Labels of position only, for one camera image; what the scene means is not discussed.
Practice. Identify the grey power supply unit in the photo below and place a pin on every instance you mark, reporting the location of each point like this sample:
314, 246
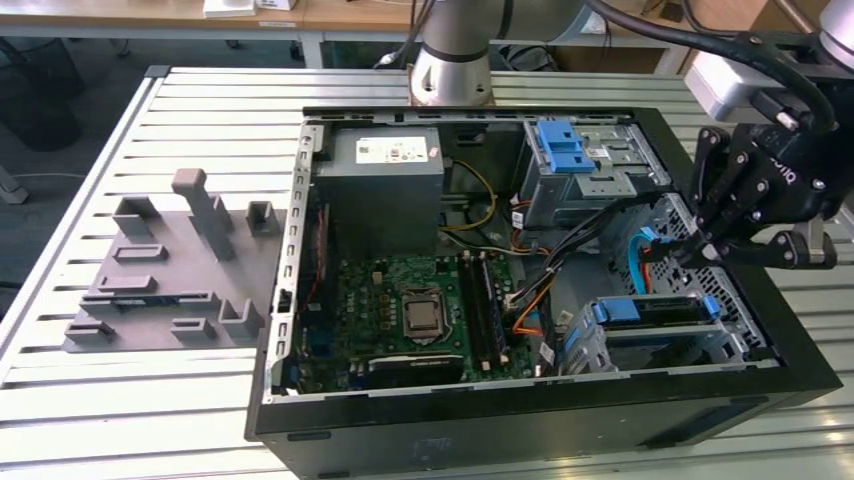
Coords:
374, 210

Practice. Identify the black PC case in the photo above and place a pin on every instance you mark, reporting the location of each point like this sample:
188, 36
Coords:
467, 435

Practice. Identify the wooden desk white frame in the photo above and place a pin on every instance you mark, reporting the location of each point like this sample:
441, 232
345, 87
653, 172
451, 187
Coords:
361, 22
167, 19

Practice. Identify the metal disk bay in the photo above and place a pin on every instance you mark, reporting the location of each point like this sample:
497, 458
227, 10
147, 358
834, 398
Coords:
667, 332

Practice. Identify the blue drive latch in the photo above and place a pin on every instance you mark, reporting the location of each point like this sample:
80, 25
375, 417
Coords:
563, 145

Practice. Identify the light wooden cabinet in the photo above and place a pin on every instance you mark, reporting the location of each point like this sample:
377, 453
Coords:
734, 15

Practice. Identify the small black device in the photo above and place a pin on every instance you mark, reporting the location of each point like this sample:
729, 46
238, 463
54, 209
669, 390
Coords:
675, 14

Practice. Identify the grey parts rack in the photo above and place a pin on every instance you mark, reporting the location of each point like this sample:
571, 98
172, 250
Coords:
187, 280

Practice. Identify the RAM stick with black chips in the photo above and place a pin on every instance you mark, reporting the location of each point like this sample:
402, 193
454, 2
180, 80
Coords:
499, 322

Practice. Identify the grey stand foot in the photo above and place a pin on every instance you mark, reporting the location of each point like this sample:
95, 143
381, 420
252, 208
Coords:
15, 192

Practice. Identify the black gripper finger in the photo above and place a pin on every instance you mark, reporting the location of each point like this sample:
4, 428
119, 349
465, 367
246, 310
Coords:
754, 252
710, 175

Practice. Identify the white box with black label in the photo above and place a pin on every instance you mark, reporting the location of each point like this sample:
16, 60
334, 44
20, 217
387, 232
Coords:
276, 4

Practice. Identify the black graphics card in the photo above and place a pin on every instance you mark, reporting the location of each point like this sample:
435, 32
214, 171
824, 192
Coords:
417, 370

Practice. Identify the metal drive cage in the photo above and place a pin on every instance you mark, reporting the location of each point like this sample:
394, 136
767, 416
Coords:
554, 200

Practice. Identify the black bag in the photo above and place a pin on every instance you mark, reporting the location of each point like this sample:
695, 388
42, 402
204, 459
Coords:
527, 57

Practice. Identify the green motherboard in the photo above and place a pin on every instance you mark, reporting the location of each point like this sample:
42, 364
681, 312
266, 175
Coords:
377, 302

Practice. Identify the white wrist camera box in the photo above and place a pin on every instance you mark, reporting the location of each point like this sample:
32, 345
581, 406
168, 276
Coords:
727, 90

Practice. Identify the silver CPU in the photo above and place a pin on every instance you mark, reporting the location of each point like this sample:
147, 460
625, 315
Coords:
425, 317

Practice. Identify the black CPU socket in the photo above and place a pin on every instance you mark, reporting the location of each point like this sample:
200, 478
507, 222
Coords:
426, 294

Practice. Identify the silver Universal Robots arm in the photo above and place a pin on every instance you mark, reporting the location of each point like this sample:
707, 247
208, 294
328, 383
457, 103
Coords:
447, 75

